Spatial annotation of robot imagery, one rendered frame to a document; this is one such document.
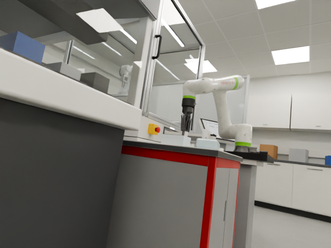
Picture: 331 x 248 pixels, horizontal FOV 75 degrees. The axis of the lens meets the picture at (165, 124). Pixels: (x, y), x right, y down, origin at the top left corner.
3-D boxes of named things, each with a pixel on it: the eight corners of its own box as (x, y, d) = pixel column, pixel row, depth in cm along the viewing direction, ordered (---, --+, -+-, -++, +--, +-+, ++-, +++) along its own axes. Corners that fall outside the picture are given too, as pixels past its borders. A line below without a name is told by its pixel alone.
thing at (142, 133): (193, 149, 228) (195, 136, 230) (137, 137, 141) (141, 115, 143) (123, 141, 275) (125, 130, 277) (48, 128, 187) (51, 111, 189)
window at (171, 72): (191, 130, 225) (201, 45, 238) (146, 111, 151) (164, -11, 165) (190, 130, 225) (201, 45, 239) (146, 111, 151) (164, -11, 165)
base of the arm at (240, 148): (267, 157, 175) (267, 149, 176) (268, 155, 162) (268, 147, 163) (233, 153, 185) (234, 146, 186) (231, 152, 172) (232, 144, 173)
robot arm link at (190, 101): (184, 101, 159) (179, 97, 151) (199, 101, 153) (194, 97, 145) (183, 109, 158) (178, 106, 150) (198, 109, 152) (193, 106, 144)
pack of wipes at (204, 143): (200, 149, 111) (201, 140, 112) (219, 151, 108) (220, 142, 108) (195, 147, 97) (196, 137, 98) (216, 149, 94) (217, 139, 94)
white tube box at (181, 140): (189, 147, 110) (191, 138, 111) (182, 146, 102) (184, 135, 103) (168, 145, 116) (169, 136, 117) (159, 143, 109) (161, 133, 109)
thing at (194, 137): (212, 145, 177) (213, 138, 178) (202, 142, 155) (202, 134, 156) (169, 141, 197) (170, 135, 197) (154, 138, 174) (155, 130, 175)
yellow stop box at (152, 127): (158, 135, 154) (159, 125, 155) (153, 134, 148) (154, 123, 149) (152, 135, 156) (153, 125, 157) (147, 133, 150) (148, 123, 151)
